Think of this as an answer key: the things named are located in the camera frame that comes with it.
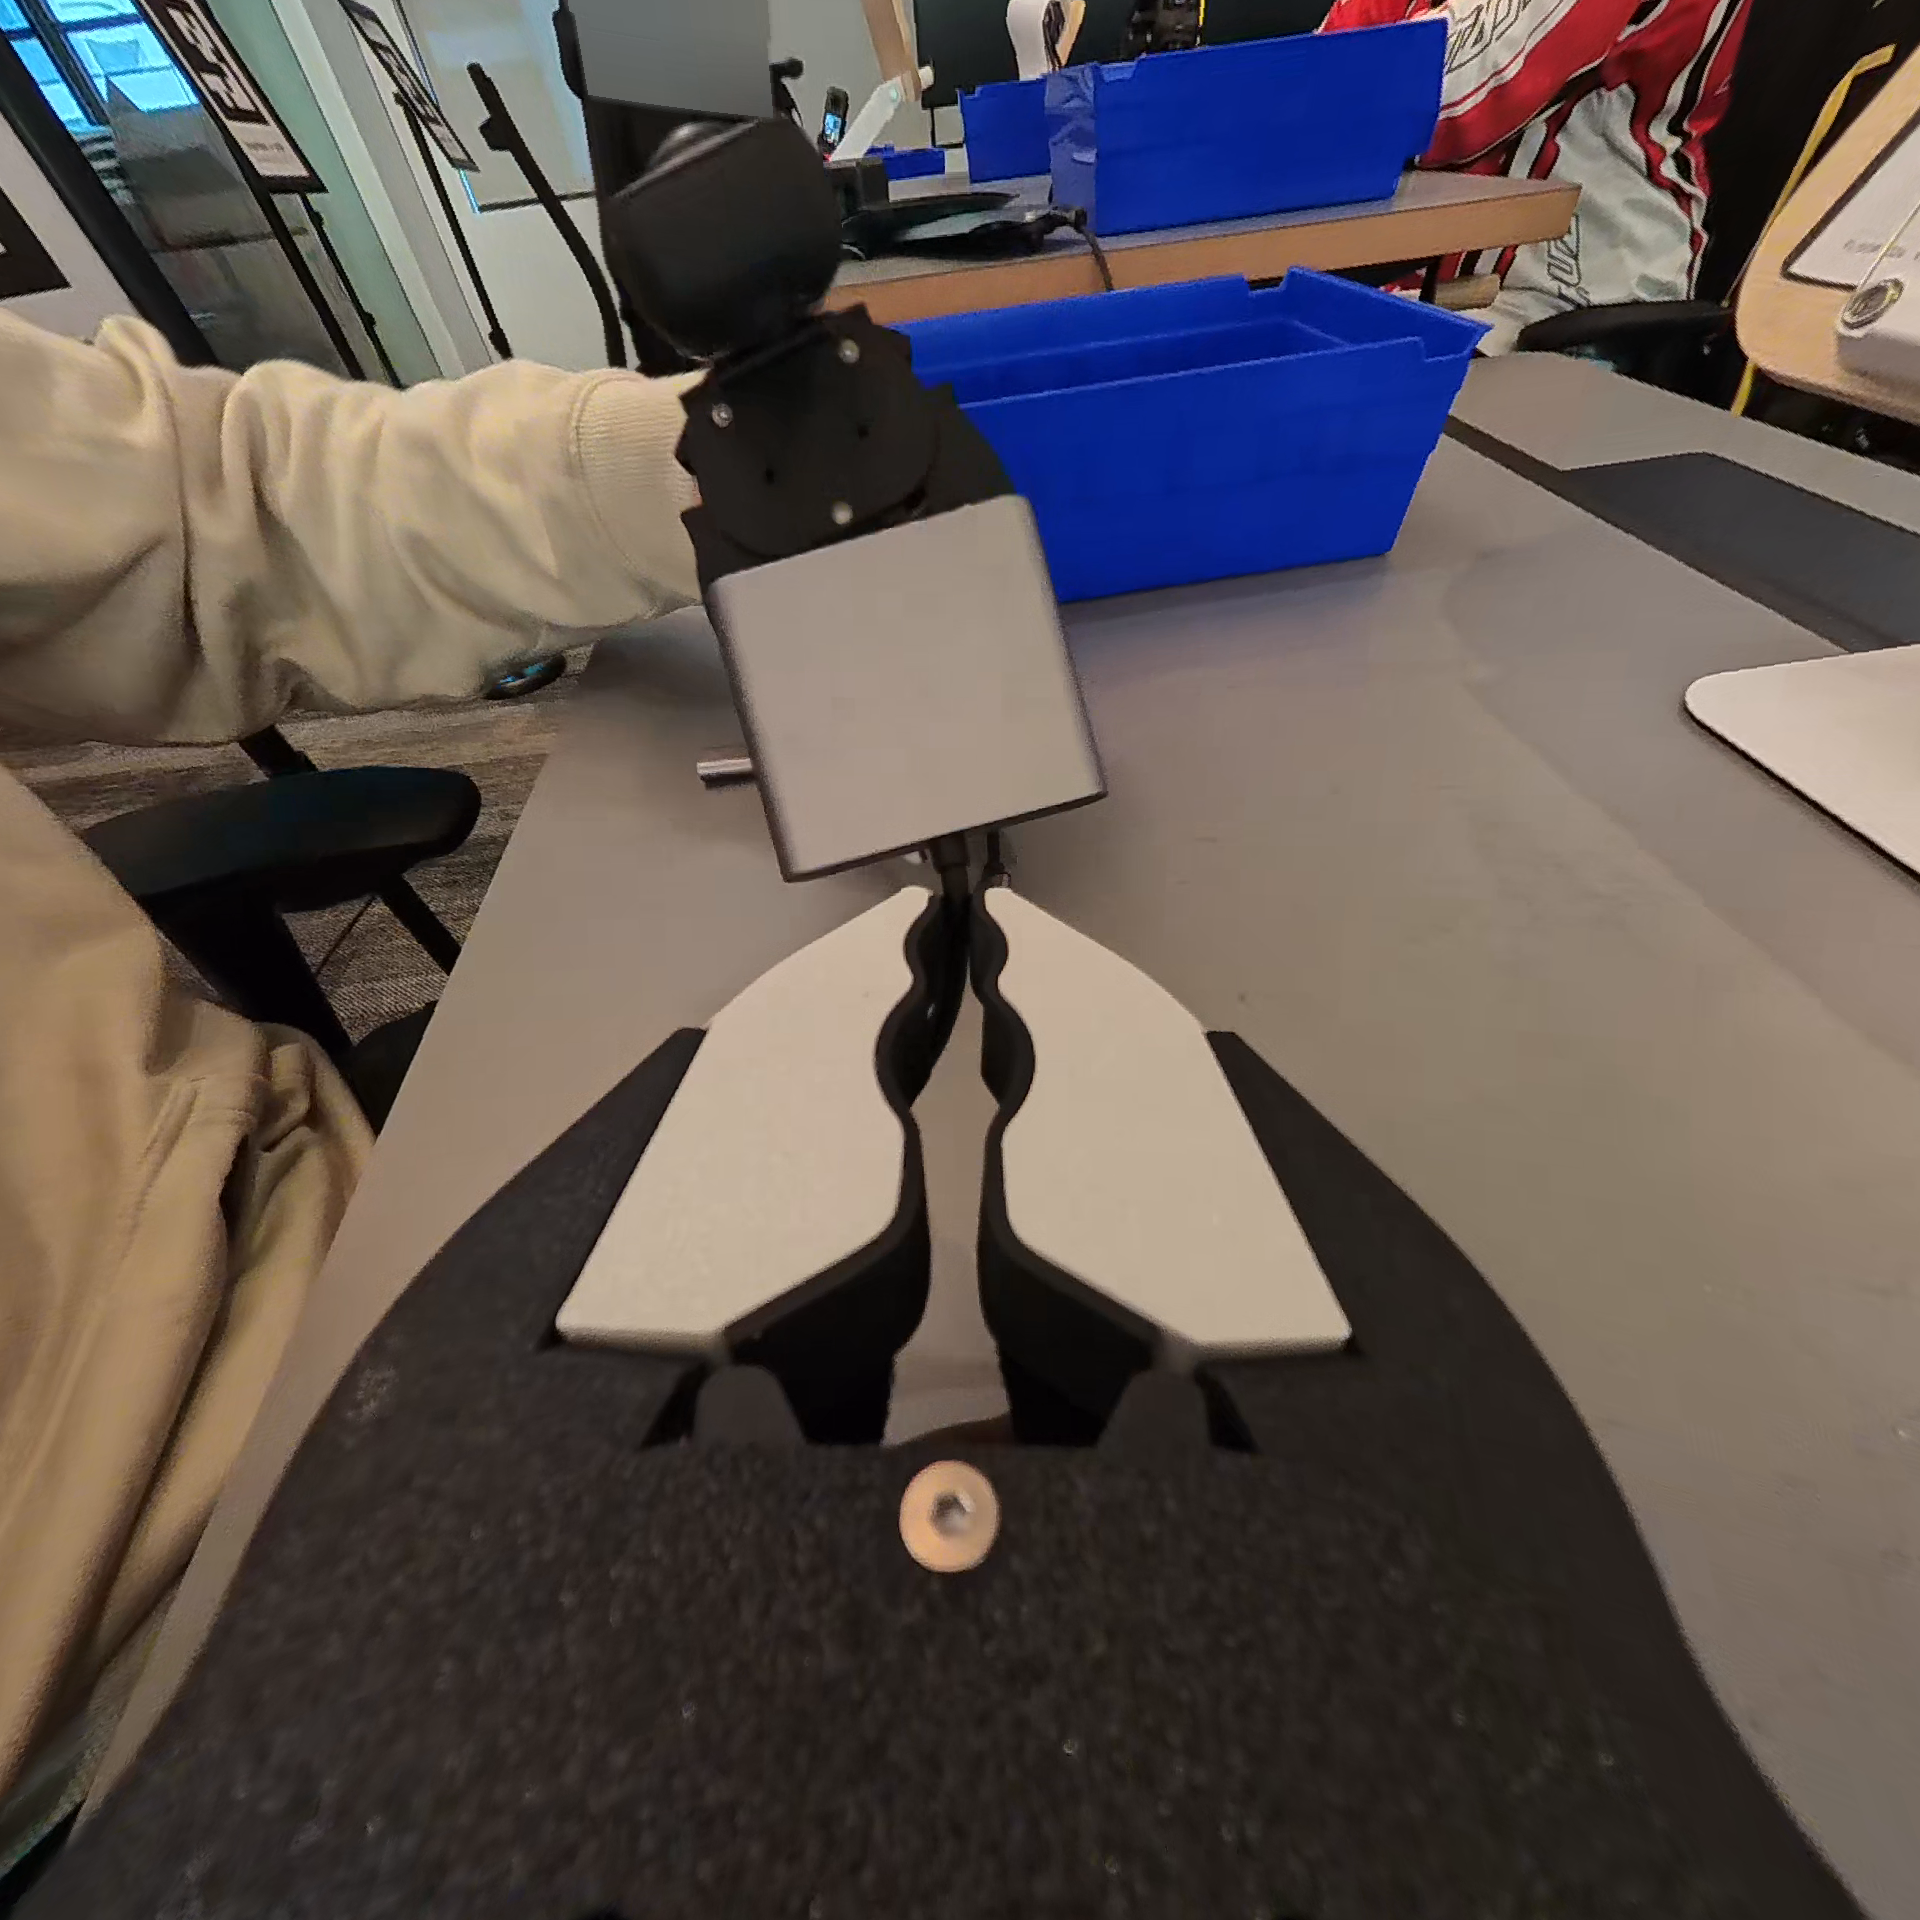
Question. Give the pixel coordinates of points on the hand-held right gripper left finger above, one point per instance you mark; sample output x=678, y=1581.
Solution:
x=750, y=1184

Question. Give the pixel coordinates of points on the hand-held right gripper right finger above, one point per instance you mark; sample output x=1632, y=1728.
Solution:
x=1154, y=1184

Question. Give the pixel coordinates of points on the grey usb hub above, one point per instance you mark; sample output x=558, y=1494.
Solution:
x=900, y=690

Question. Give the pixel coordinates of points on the blue plastic bin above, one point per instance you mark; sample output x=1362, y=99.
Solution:
x=1200, y=481

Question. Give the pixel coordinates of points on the person's left forearm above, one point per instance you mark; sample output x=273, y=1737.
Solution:
x=299, y=525

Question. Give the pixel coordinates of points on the wooden board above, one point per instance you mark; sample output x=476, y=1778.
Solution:
x=1275, y=254

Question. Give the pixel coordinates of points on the stack of blue bins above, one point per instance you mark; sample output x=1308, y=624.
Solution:
x=1243, y=136

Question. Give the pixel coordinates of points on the black framed marker sign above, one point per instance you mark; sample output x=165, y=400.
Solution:
x=412, y=82
x=224, y=90

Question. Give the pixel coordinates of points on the black office chair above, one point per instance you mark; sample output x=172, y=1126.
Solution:
x=299, y=839

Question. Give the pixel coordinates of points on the beige hoodie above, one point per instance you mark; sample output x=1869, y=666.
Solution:
x=118, y=1275

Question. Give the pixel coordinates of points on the wooden document stand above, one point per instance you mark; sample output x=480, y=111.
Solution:
x=1828, y=735

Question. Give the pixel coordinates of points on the red white jacket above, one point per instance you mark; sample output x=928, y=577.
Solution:
x=1574, y=136

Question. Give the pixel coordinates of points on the black bag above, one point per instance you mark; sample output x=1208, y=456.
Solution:
x=1785, y=90

